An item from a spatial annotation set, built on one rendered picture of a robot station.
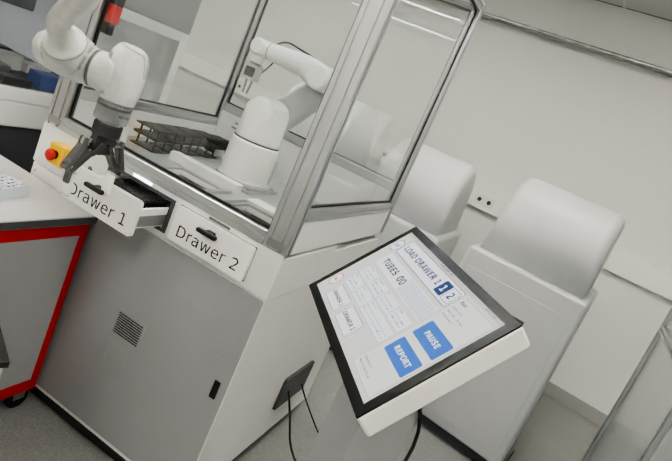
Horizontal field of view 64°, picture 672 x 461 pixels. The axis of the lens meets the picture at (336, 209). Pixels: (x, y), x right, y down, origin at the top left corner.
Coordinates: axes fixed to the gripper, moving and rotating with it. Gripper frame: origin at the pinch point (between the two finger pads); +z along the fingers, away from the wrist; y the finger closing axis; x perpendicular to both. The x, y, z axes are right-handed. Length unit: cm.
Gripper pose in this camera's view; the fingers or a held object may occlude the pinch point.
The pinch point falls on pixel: (86, 191)
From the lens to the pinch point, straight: 163.8
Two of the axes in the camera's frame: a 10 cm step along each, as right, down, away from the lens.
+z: -3.9, 9.0, 1.9
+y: 3.7, -0.3, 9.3
